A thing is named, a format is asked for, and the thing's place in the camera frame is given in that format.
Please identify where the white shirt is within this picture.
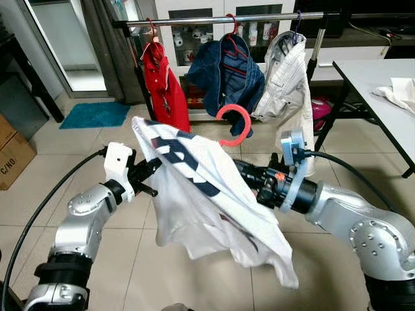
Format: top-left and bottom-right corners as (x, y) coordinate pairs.
(132, 117), (300, 290)

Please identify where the red plastic hanger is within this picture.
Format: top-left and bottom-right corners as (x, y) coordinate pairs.
(215, 104), (252, 148)
(224, 14), (242, 56)
(144, 18), (160, 47)

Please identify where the dark blue hanger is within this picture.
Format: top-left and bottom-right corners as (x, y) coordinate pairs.
(290, 12), (305, 43)

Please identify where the teal floor mat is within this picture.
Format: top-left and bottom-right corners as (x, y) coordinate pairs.
(60, 102), (132, 130)

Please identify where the red polo shirt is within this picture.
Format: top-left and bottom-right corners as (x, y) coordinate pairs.
(141, 40), (193, 134)

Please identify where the pink appliance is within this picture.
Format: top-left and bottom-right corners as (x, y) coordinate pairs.
(311, 97), (333, 134)

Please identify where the blue denim jacket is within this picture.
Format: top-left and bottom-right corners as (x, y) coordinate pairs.
(185, 32), (267, 141)

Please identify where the cardboard box printed C/NO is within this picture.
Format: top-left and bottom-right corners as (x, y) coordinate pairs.
(0, 130), (38, 191)

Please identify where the dark grey curtain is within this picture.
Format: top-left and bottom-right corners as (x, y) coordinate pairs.
(81, 0), (141, 104)

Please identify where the grey table with black legs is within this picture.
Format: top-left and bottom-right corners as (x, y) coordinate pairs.
(314, 58), (415, 179)

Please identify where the brown cardboard box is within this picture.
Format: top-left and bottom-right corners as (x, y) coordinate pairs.
(0, 113), (18, 147)

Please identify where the cream cloth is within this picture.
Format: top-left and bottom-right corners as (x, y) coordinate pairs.
(373, 76), (415, 116)

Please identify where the black desk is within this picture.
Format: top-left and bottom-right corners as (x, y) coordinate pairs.
(0, 34), (65, 124)

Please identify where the glass door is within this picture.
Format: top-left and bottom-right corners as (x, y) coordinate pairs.
(26, 0), (108, 93)

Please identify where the chrome clothes rack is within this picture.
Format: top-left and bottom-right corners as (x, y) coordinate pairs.
(113, 10), (328, 124)

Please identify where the black television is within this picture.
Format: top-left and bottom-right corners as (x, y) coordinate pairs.
(322, 0), (415, 34)

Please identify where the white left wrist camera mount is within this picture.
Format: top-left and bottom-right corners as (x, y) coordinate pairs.
(104, 143), (136, 203)

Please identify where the grey-blue right wrist camera mount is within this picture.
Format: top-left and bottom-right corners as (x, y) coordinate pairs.
(280, 130), (311, 212)

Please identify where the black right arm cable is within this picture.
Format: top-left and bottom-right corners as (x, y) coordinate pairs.
(302, 149), (400, 214)

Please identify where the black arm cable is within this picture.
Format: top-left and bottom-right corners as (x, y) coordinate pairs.
(0, 148), (108, 311)
(302, 149), (400, 214)

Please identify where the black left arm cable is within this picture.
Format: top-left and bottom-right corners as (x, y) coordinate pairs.
(0, 148), (108, 311)

